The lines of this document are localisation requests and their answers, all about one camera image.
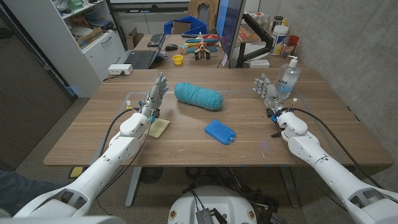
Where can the computer monitor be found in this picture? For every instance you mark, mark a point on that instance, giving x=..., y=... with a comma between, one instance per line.
x=229, y=25

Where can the person leg in jeans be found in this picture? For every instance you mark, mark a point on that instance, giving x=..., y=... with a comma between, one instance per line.
x=25, y=193

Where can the blue plastic case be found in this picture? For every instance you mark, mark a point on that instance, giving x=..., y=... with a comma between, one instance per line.
x=220, y=132

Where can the red plastic cup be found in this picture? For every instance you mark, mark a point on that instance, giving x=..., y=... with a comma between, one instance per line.
x=293, y=40

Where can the black laptop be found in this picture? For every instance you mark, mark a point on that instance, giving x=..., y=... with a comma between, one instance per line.
x=144, y=56

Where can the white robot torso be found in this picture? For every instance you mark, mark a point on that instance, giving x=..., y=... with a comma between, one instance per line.
x=212, y=207

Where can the clear soap dispenser bottle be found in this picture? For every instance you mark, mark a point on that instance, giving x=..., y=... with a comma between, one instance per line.
x=287, y=78

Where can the black computer mouse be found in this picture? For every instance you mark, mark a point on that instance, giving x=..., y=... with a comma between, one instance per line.
x=171, y=47

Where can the white power strip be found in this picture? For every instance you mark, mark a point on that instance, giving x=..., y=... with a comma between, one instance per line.
x=120, y=69

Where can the white wipes canister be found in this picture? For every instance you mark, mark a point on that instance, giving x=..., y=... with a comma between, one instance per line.
x=278, y=40

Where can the blue plastic bin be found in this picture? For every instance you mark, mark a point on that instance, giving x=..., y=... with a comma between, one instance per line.
x=186, y=25

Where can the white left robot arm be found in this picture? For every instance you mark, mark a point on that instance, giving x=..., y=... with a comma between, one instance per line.
x=93, y=171

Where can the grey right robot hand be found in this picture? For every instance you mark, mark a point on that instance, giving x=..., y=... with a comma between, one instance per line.
x=269, y=92

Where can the cardboard box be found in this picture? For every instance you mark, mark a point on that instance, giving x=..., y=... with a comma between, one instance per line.
x=134, y=38

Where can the wooden toy airplane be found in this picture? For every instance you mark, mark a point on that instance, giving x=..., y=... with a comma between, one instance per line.
x=202, y=46

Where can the yellow sponge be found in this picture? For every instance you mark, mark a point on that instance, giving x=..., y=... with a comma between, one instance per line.
x=158, y=127

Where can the yellow plastic cup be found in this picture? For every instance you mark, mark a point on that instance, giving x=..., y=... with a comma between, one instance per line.
x=178, y=59

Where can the teal yarn skein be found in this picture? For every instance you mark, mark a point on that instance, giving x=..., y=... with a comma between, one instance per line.
x=198, y=96

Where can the white rectangular box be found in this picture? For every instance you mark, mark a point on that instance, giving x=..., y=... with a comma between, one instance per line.
x=259, y=63

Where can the black keyboard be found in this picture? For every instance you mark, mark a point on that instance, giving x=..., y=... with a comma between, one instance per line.
x=155, y=40

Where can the black capped jar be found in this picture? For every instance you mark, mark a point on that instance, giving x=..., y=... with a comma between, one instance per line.
x=277, y=21

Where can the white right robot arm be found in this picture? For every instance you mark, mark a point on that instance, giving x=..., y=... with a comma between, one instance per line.
x=335, y=174

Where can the white storage cabinet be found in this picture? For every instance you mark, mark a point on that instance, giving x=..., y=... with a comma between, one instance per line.
x=71, y=40

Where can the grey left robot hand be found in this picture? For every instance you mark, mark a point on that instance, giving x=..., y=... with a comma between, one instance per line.
x=154, y=96

